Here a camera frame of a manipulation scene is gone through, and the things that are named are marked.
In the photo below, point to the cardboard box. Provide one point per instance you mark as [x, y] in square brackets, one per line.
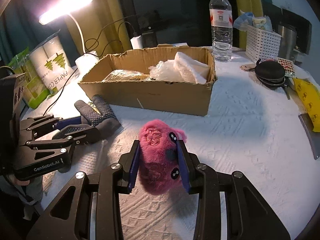
[160, 95]

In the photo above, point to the blue plastic bag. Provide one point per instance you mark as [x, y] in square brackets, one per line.
[242, 21]

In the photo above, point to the pink plush toy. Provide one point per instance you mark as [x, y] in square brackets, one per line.
[157, 160]

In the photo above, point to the tan leather tag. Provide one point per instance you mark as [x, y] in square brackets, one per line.
[248, 67]

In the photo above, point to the yellow packet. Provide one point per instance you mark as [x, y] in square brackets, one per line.
[307, 97]

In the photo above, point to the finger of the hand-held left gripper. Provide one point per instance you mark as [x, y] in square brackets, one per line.
[80, 131]
[71, 122]

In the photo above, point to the white foam sheet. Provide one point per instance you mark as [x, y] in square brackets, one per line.
[192, 67]

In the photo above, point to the white charger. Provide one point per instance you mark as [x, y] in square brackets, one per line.
[136, 42]

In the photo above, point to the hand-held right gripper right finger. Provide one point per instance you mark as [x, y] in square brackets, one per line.
[184, 171]

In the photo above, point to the grey dotted glove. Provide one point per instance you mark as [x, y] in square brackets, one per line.
[106, 116]
[81, 111]

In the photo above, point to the paper cup package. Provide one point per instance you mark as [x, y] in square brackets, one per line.
[51, 62]

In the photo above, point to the white desk lamp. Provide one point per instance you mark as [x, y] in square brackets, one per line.
[65, 6]

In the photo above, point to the pale packets in basket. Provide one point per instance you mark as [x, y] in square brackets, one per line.
[262, 23]

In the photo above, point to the black round zipper case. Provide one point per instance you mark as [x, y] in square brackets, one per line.
[270, 72]

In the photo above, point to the clear plastic water bottle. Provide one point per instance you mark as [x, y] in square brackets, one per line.
[221, 30]

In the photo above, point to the white plastic basket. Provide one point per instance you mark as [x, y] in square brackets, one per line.
[262, 42]

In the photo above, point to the metal cup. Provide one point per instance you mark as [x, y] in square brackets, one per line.
[287, 40]

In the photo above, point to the red checkered card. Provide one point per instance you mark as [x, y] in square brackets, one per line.
[287, 66]

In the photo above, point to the clear plastic bag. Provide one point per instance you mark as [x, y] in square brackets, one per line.
[162, 70]

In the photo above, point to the yellow curtain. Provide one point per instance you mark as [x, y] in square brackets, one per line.
[107, 2]

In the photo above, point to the white textured tablecloth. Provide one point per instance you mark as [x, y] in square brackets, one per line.
[237, 140]

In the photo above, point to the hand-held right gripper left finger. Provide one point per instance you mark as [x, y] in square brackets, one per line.
[133, 166]

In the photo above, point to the green packet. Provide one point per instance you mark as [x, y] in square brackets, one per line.
[32, 85]

